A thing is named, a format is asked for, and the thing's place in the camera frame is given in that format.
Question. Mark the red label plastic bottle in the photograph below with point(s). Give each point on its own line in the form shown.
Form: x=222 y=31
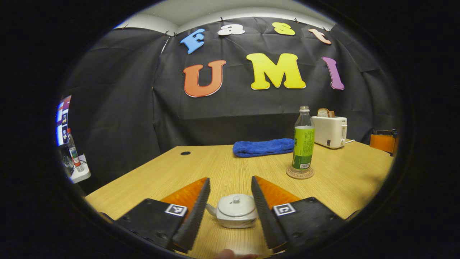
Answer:
x=74 y=154

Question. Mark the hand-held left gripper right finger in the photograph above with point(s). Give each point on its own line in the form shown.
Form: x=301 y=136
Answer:
x=266 y=219

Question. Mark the brown bread slice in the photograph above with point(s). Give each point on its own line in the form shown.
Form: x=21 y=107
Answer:
x=331 y=114

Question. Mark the green label water bottle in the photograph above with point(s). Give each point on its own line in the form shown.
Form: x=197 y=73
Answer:
x=303 y=144

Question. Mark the computer monitor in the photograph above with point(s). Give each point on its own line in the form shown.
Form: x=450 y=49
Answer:
x=63 y=122

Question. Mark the white ceramic teacup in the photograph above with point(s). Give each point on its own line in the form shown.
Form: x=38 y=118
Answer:
x=235 y=222

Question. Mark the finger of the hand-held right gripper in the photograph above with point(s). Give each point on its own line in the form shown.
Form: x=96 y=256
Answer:
x=382 y=143

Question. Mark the pale bread slice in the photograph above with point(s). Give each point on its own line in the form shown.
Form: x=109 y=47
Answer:
x=323 y=113

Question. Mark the black backdrop cloth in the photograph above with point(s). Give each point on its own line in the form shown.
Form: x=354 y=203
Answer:
x=125 y=108

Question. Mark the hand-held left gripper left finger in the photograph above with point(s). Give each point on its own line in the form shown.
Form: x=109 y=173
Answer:
x=194 y=219

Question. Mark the small white side table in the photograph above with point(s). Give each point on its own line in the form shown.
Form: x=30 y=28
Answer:
x=82 y=175

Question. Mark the white toaster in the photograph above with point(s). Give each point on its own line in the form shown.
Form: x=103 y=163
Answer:
x=330 y=133

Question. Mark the round cork coaster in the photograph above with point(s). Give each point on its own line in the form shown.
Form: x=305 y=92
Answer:
x=300 y=175

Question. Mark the blue towel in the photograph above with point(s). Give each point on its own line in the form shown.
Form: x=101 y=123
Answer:
x=262 y=147

